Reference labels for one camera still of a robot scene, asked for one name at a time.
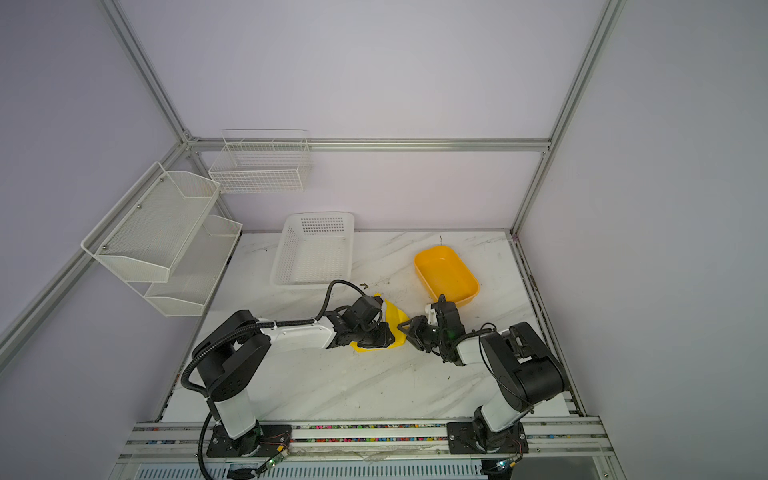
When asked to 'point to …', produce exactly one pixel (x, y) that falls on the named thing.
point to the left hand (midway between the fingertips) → (392, 341)
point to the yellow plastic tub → (444, 272)
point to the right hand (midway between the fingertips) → (398, 330)
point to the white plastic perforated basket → (315, 249)
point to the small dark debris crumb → (364, 284)
